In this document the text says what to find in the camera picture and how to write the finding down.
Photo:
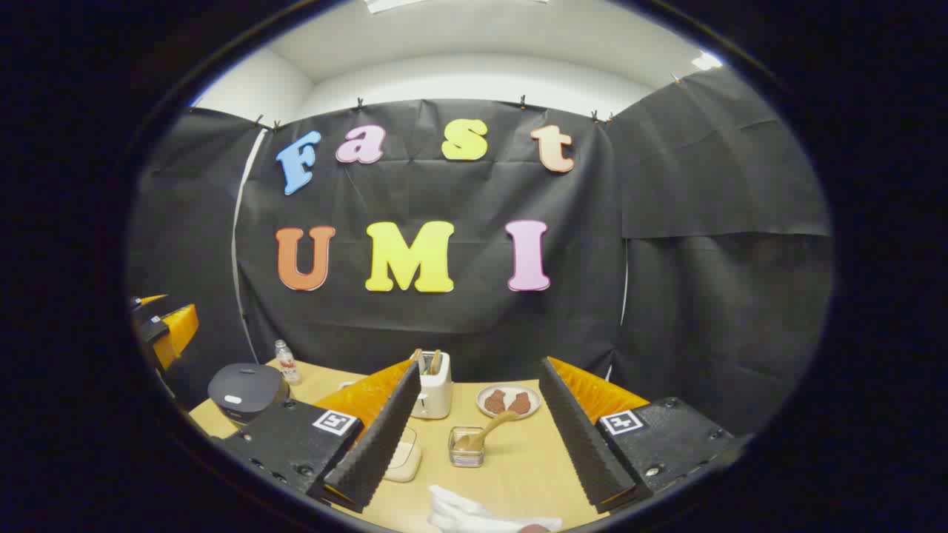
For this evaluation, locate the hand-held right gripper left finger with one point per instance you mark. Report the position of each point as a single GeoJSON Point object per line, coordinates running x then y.
{"type": "Point", "coordinates": [374, 444]}

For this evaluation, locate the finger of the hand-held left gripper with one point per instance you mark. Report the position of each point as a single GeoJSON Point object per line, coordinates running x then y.
{"type": "Point", "coordinates": [148, 302]}
{"type": "Point", "coordinates": [178, 333]}

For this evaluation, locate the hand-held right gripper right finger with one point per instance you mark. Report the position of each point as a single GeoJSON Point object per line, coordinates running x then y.
{"type": "Point", "coordinates": [585, 444]}

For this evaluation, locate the black rice cooker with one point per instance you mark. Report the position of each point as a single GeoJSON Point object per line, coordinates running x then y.
{"type": "Point", "coordinates": [246, 389]}

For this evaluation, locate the square clear chopstick holder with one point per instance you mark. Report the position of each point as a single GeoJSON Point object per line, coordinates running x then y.
{"type": "Point", "coordinates": [465, 457]}

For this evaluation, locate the wooden spoon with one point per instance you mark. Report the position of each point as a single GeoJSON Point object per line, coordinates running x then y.
{"type": "Point", "coordinates": [489, 431]}

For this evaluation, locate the brown meat piece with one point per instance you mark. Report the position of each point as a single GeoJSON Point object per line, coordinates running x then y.
{"type": "Point", "coordinates": [495, 402]}
{"type": "Point", "coordinates": [520, 403]}

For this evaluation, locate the white toaster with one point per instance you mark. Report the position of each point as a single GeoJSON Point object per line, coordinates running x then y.
{"type": "Point", "coordinates": [435, 396]}

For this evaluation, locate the round beige plate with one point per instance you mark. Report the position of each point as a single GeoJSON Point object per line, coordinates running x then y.
{"type": "Point", "coordinates": [511, 386]}

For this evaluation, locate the white cloth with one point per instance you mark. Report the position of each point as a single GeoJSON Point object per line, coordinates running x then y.
{"type": "Point", "coordinates": [463, 511]}

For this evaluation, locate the small clear bottle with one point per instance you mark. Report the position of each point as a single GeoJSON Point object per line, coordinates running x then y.
{"type": "Point", "coordinates": [288, 366]}

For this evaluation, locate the black backdrop cloth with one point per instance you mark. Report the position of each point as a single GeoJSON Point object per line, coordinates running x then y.
{"type": "Point", "coordinates": [444, 326]}

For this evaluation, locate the ceiling light panel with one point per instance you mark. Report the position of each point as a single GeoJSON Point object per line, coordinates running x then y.
{"type": "Point", "coordinates": [392, 4]}
{"type": "Point", "coordinates": [707, 61]}

